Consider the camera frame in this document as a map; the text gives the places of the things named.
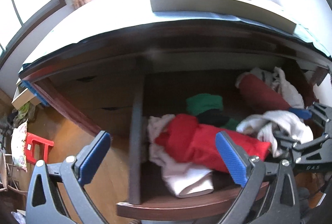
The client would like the beige underwear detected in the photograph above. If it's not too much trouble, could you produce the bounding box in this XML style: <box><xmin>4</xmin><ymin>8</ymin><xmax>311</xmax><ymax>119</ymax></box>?
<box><xmin>270</xmin><ymin>66</ymin><xmax>306</xmax><ymax>111</ymax></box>

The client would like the green patterned cloth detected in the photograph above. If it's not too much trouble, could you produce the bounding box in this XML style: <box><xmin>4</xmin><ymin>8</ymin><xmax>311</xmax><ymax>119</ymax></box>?
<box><xmin>13</xmin><ymin>103</ymin><xmax>36</xmax><ymax>126</ymax></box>

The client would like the white cloth pile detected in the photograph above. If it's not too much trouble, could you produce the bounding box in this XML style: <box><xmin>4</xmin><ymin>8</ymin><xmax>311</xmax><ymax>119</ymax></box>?
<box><xmin>147</xmin><ymin>114</ymin><xmax>215</xmax><ymax>198</ymax></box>

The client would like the window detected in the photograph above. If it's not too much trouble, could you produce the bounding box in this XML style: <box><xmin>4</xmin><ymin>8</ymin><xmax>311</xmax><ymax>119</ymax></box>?
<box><xmin>0</xmin><ymin>0</ymin><xmax>66</xmax><ymax>59</ymax></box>

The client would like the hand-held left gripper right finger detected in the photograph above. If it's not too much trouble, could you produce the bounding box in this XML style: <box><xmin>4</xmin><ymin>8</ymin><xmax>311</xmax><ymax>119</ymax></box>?
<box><xmin>215</xmin><ymin>131</ymin><xmax>301</xmax><ymax>224</ymax></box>

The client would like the floral pillow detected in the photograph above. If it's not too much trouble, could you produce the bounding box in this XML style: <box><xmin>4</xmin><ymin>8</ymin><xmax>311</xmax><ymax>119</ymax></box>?
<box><xmin>11</xmin><ymin>121</ymin><xmax>28</xmax><ymax>173</ymax></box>

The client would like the red plastic stool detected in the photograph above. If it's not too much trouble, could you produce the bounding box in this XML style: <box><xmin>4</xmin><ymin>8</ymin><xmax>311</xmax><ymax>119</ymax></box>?
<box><xmin>24</xmin><ymin>132</ymin><xmax>55</xmax><ymax>165</ymax></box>

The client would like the small light wooden cabinet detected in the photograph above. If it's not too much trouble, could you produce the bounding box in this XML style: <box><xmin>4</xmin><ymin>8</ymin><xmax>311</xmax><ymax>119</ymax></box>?
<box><xmin>11</xmin><ymin>86</ymin><xmax>44</xmax><ymax>110</ymax></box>

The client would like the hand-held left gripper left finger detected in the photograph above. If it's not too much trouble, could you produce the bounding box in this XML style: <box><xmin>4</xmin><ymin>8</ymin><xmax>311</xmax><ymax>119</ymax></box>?
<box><xmin>25</xmin><ymin>131</ymin><xmax>112</xmax><ymax>224</ymax></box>

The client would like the dark red underwear grey waistband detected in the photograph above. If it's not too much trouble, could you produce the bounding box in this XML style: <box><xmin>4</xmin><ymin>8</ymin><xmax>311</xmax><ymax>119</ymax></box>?
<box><xmin>235</xmin><ymin>67</ymin><xmax>291</xmax><ymax>112</ymax></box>

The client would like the shallow wooden tray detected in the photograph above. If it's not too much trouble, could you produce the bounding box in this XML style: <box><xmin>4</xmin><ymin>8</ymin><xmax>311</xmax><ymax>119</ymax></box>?
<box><xmin>150</xmin><ymin>0</ymin><xmax>298</xmax><ymax>34</ymax></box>

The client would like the dark wooden drawer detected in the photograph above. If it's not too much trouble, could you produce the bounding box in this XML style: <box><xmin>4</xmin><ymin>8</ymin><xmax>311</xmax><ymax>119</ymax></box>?
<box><xmin>117</xmin><ymin>58</ymin><xmax>325</xmax><ymax>220</ymax></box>

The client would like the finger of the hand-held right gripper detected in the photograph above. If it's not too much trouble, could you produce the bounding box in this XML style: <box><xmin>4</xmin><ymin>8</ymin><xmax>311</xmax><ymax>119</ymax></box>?
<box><xmin>288</xmin><ymin>102</ymin><xmax>332</xmax><ymax>133</ymax></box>
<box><xmin>271</xmin><ymin>129</ymin><xmax>332</xmax><ymax>162</ymax></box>

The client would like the bright red underwear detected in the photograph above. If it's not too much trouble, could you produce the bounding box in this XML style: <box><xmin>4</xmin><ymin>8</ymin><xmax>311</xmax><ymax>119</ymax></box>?
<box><xmin>155</xmin><ymin>114</ymin><xmax>272</xmax><ymax>173</ymax></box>

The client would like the cream white underwear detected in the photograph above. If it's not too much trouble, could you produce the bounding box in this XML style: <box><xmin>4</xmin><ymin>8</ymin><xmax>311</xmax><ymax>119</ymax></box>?
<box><xmin>237</xmin><ymin>110</ymin><xmax>314</xmax><ymax>159</ymax></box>

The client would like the green and black underwear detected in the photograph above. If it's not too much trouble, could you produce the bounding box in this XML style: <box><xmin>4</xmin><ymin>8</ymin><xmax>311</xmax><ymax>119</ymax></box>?
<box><xmin>185</xmin><ymin>93</ymin><xmax>240</xmax><ymax>131</ymax></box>

